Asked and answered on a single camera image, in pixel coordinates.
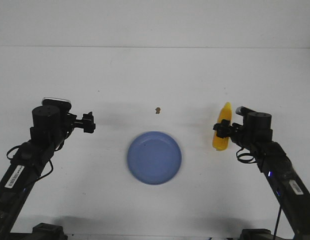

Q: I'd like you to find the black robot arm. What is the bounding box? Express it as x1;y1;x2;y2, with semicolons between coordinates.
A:
213;107;310;240
0;105;96;238

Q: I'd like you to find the blue round plate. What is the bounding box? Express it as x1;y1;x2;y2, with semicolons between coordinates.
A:
126;131;183;185

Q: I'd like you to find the yellow corn cob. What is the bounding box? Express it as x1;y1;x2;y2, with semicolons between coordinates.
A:
212;102;232;151

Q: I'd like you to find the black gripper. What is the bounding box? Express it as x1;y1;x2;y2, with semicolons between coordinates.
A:
31;105;96;145
213;111;273;153

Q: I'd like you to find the small brown table mark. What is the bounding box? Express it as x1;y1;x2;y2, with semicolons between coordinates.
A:
155;107;161;115

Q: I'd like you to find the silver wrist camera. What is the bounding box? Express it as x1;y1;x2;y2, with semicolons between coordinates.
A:
235;106;255;118
41;97;72;111

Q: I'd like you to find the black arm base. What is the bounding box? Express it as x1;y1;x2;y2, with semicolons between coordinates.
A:
8;223;68;240
239;228;286;240

